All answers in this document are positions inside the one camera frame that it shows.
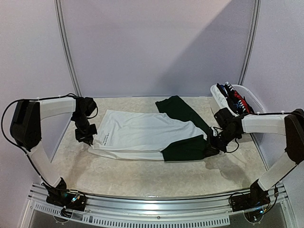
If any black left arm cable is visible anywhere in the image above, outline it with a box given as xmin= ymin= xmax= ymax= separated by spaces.
xmin=1 ymin=93 xmax=81 ymax=152

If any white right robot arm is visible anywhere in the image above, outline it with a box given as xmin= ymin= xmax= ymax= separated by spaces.
xmin=210 ymin=108 xmax=304 ymax=207

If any left aluminium frame post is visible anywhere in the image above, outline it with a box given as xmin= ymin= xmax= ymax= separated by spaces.
xmin=54 ymin=0 xmax=82 ymax=96

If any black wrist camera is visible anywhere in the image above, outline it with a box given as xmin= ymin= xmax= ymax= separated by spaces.
xmin=83 ymin=97 xmax=97 ymax=117
xmin=214 ymin=107 xmax=235 ymax=129

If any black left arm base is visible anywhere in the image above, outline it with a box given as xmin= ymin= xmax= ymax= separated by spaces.
xmin=43 ymin=178 xmax=88 ymax=211

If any aluminium frame post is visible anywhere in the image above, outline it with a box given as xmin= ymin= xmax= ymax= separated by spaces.
xmin=237 ymin=0 xmax=261 ymax=85
xmin=54 ymin=0 xmax=82 ymax=96

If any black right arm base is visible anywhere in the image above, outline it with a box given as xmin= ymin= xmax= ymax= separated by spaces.
xmin=228 ymin=179 xmax=279 ymax=215

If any dark patterned clothes pile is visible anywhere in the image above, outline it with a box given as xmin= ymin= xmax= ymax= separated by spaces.
xmin=216 ymin=82 xmax=254 ymax=115

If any right aluminium frame post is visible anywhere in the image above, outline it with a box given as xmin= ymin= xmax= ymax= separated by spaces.
xmin=237 ymin=0 xmax=261 ymax=85

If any white and green t-shirt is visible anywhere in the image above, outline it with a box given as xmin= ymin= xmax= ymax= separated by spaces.
xmin=88 ymin=95 xmax=213 ymax=162

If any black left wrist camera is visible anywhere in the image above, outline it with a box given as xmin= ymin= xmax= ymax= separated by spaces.
xmin=83 ymin=97 xmax=97 ymax=117

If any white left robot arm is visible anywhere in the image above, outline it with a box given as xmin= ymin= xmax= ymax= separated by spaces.
xmin=9 ymin=95 xmax=98 ymax=188

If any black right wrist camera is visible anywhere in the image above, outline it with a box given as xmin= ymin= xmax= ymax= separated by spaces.
xmin=214 ymin=107 xmax=235 ymax=129

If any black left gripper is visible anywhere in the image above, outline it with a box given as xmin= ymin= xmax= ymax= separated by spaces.
xmin=72 ymin=113 xmax=97 ymax=145

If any white plastic laundry basket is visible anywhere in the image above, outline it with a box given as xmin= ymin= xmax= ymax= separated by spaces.
xmin=210 ymin=83 xmax=266 ymax=116

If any aluminium front rail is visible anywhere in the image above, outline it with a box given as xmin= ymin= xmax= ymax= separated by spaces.
xmin=21 ymin=184 xmax=297 ymax=228

